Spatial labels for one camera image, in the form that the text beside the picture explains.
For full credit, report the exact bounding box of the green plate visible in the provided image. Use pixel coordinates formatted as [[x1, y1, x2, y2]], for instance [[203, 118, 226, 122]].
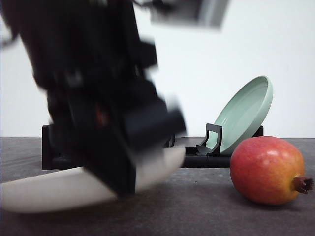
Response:
[[207, 76, 273, 154]]

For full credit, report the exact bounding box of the white plate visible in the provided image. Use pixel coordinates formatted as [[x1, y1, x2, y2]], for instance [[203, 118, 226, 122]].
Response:
[[0, 146, 186, 212]]

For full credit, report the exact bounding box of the black dish rack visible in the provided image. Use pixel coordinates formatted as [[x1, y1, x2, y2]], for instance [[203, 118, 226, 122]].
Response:
[[42, 123, 264, 170]]

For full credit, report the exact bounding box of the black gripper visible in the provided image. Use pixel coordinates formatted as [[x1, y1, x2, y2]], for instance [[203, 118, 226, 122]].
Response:
[[0, 0, 187, 197]]

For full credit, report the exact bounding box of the red pomegranate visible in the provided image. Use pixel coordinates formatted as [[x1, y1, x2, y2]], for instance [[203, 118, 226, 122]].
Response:
[[230, 136, 313, 205]]

